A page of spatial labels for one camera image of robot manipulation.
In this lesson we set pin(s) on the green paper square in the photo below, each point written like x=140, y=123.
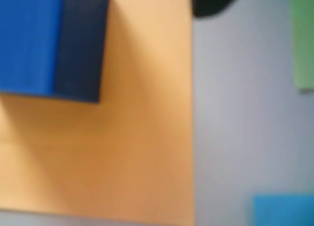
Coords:
x=304, y=39

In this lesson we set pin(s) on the medium blue cube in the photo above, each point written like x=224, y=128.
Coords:
x=36, y=39

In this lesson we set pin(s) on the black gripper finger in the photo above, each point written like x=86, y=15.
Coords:
x=211, y=1

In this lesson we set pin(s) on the light blue paper square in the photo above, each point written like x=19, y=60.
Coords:
x=284, y=211

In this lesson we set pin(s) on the orange paper square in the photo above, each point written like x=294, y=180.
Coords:
x=147, y=137

